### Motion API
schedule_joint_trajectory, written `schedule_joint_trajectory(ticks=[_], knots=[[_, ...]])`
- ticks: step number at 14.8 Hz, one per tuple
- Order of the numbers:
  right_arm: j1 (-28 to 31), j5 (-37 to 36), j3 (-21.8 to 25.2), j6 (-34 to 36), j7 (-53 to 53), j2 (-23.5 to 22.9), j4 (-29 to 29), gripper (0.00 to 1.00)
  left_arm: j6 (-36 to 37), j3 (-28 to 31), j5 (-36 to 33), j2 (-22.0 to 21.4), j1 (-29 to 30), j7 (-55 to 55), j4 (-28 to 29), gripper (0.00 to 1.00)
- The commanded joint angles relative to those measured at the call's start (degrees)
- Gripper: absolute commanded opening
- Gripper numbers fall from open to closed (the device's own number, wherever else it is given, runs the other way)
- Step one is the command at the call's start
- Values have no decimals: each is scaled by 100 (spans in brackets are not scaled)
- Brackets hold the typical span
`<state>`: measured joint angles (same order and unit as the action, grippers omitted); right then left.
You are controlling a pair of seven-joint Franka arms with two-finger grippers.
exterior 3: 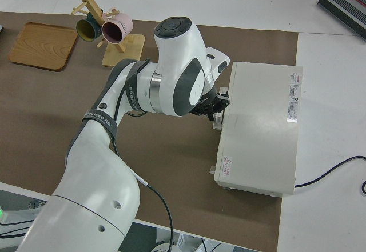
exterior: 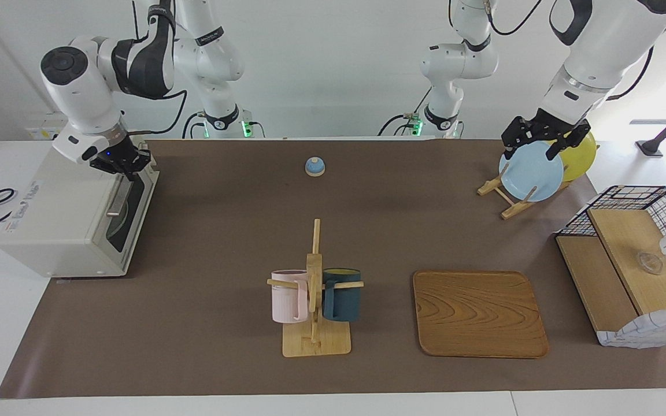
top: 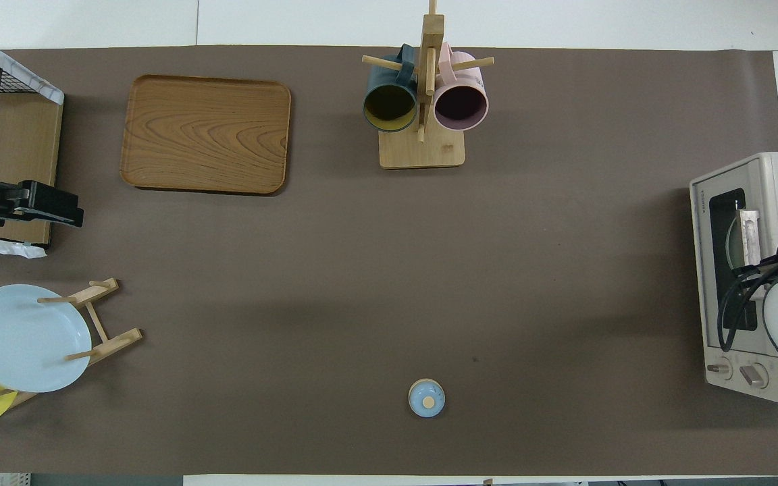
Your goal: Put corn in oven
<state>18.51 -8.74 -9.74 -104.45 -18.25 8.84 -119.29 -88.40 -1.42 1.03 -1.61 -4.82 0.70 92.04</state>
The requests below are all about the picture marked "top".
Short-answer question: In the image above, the mint green plate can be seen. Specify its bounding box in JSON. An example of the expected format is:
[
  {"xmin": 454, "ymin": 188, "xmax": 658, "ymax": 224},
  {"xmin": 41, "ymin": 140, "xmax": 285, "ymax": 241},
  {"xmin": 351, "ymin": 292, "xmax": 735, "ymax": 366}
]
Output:
[{"xmin": 725, "ymin": 215, "xmax": 746, "ymax": 267}]

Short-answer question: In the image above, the oven door with handle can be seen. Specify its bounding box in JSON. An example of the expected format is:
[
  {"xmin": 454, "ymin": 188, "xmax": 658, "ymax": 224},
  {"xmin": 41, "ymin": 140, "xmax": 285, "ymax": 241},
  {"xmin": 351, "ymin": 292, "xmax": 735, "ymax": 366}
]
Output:
[{"xmin": 690, "ymin": 172, "xmax": 778, "ymax": 358}]

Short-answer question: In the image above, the wooden shelf box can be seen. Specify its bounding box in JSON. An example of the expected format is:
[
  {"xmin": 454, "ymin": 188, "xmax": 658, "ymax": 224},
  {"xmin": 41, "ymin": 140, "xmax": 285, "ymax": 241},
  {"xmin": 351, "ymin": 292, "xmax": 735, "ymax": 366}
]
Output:
[{"xmin": 0, "ymin": 53, "xmax": 64, "ymax": 245}]

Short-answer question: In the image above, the light blue plate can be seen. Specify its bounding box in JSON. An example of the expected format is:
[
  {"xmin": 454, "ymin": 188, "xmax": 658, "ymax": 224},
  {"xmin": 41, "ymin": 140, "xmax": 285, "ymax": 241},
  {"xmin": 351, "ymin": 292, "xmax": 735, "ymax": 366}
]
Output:
[{"xmin": 0, "ymin": 284, "xmax": 93, "ymax": 394}]

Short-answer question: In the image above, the wooden plate rack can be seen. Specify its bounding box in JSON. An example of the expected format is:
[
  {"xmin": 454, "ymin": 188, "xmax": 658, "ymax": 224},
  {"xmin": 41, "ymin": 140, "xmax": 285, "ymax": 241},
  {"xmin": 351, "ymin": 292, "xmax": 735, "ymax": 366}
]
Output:
[{"xmin": 0, "ymin": 277, "xmax": 143, "ymax": 409}]

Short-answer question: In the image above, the wooden serving tray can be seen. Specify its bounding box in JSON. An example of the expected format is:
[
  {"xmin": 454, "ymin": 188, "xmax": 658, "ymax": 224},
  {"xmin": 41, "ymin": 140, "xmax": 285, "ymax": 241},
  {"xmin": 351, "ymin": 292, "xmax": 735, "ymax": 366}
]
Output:
[{"xmin": 120, "ymin": 74, "xmax": 292, "ymax": 196}]

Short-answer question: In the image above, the brown table mat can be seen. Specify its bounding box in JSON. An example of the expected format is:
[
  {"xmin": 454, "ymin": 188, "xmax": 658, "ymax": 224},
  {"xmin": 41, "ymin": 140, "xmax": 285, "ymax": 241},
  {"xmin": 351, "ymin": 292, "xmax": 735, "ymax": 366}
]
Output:
[{"xmin": 0, "ymin": 46, "xmax": 778, "ymax": 477}]

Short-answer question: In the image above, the dark blue mug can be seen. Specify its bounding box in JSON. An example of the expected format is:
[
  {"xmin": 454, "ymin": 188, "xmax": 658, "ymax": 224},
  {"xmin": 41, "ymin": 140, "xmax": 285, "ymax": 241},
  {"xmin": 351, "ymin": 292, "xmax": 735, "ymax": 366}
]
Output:
[{"xmin": 363, "ymin": 45, "xmax": 418, "ymax": 133}]

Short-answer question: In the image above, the pink mug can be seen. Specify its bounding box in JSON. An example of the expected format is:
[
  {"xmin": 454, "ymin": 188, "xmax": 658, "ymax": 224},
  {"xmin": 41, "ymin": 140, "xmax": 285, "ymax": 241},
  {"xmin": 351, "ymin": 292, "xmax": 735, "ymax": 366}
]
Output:
[{"xmin": 434, "ymin": 42, "xmax": 490, "ymax": 132}]

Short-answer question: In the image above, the wooden mug tree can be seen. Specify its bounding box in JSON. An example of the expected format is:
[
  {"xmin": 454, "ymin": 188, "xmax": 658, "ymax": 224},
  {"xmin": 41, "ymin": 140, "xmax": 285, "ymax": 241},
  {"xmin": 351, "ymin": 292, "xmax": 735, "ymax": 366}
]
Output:
[{"xmin": 362, "ymin": 0, "xmax": 496, "ymax": 169}]

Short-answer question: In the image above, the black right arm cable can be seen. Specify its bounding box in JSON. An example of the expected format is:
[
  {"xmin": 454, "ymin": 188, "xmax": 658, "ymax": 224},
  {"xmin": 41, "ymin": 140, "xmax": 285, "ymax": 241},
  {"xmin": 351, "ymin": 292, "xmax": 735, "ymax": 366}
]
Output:
[{"xmin": 718, "ymin": 251, "xmax": 778, "ymax": 352}]

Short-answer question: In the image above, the black wire basket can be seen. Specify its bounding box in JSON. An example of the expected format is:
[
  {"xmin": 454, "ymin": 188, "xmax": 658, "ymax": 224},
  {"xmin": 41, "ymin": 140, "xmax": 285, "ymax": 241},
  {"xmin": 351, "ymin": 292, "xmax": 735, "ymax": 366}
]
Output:
[{"xmin": 0, "ymin": 39, "xmax": 45, "ymax": 97}]

